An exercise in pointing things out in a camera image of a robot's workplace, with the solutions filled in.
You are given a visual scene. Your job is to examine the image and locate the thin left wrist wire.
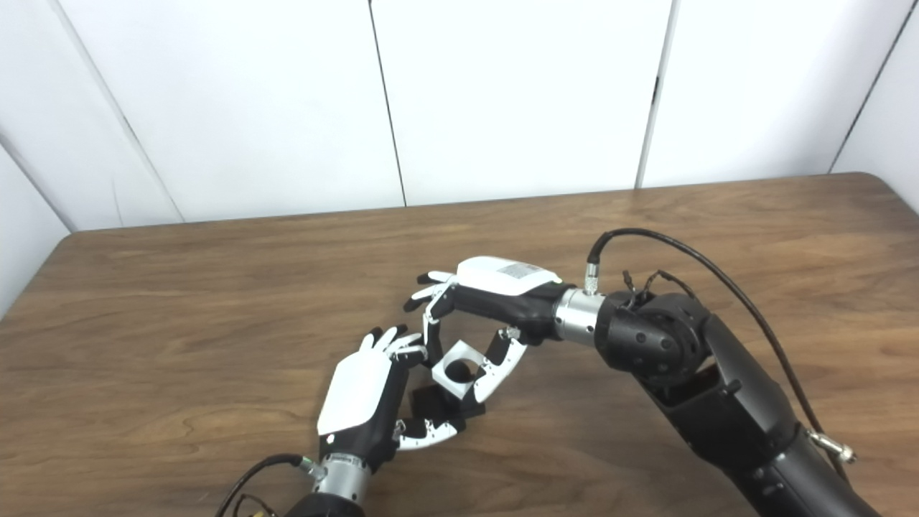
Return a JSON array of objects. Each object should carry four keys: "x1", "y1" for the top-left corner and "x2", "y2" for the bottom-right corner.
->
[{"x1": 233, "y1": 493, "x2": 278, "y2": 517}]

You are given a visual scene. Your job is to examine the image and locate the white square piece with hole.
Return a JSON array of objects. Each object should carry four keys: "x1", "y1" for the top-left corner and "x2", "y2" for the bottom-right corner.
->
[{"x1": 431, "y1": 340, "x2": 490, "y2": 396}]

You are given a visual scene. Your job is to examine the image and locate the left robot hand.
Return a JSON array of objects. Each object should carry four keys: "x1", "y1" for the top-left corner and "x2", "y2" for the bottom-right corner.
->
[{"x1": 316, "y1": 325, "x2": 464, "y2": 500}]

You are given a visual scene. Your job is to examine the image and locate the thin right wrist wire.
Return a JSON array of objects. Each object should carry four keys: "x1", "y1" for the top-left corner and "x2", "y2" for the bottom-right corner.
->
[{"x1": 621, "y1": 269, "x2": 699, "y2": 302}]

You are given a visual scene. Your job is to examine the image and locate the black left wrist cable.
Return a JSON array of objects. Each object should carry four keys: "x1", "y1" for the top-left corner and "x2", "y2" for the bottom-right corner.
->
[{"x1": 215, "y1": 452, "x2": 324, "y2": 517}]

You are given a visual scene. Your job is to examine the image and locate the black peg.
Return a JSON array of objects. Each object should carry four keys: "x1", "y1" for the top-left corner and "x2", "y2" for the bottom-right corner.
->
[{"x1": 409, "y1": 359, "x2": 487, "y2": 433}]

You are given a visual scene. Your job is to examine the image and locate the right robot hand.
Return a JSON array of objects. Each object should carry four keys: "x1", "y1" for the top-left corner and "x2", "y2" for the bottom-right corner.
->
[{"x1": 403, "y1": 256, "x2": 607, "y2": 404}]

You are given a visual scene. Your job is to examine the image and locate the thin wrist wire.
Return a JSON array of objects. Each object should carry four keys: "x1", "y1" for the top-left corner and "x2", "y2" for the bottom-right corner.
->
[
  {"x1": 621, "y1": 269, "x2": 699, "y2": 302},
  {"x1": 233, "y1": 493, "x2": 278, "y2": 517}
]

